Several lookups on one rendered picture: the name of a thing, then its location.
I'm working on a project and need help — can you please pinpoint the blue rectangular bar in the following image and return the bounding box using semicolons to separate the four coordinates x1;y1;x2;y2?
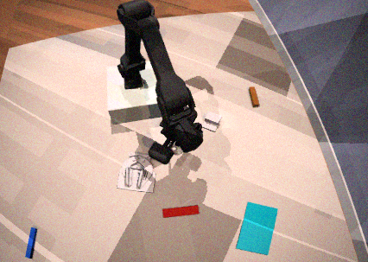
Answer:
25;227;37;259

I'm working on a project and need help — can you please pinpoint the red flat bar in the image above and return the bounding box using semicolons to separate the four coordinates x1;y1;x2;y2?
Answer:
162;205;199;218

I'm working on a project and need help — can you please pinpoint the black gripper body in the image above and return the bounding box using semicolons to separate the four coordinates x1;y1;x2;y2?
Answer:
149;112;198;164

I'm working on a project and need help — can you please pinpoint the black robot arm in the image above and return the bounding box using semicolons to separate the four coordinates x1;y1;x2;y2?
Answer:
117;0;203;153

